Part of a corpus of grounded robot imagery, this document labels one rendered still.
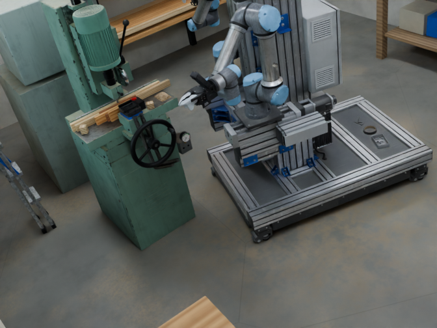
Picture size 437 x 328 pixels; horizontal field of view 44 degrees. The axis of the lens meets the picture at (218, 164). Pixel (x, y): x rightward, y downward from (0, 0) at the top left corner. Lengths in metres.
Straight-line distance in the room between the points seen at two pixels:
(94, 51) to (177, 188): 1.04
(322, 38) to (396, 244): 1.27
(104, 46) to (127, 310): 1.49
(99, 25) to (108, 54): 0.17
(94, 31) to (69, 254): 1.55
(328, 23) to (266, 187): 1.08
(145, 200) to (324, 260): 1.13
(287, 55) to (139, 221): 1.35
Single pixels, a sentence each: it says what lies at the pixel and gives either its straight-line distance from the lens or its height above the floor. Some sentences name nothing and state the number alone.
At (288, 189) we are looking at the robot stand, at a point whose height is 0.22.
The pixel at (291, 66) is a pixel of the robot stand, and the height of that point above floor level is 0.96.
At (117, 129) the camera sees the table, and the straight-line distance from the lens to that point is 3.05.
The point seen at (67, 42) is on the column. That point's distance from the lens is 3.17.
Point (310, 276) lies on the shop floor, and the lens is 3.18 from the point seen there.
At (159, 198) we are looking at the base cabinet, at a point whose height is 0.30.
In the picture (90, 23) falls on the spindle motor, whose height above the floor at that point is 1.47.
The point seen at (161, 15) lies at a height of 0.61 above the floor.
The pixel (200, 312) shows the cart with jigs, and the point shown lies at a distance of 2.44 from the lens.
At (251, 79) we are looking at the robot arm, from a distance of 2.90.
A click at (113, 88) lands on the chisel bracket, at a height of 1.07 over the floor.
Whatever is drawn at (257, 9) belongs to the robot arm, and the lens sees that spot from 2.65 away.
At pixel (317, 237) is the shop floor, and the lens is 3.39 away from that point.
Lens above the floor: 2.41
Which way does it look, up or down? 36 degrees down
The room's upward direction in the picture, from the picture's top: 12 degrees counter-clockwise
